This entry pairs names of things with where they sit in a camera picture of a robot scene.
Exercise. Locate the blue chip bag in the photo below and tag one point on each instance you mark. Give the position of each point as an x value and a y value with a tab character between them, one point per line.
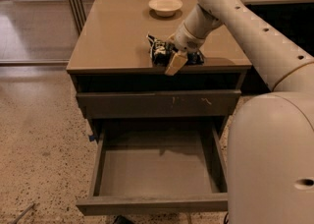
162	51

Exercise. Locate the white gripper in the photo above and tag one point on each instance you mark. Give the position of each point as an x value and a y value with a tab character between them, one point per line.
183	42

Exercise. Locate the white ceramic bowl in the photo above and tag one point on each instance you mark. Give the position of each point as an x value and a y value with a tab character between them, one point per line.
165	8

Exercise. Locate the closed grey top drawer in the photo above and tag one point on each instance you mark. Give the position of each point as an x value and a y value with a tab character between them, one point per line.
158	104

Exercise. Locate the dark object under drawer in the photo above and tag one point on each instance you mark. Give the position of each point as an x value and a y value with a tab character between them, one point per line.
122	220

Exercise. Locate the open grey middle drawer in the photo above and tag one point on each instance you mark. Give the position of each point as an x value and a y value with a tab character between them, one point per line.
157	168

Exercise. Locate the grey drawer cabinet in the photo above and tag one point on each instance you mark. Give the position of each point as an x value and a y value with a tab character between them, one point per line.
112	55

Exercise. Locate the blue tape piece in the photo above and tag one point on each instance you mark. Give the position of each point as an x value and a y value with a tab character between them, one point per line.
91	137

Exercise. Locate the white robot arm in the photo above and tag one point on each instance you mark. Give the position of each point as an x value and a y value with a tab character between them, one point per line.
271	138

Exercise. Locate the metal rod on floor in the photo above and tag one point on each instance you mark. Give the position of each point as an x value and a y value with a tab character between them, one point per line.
22	214

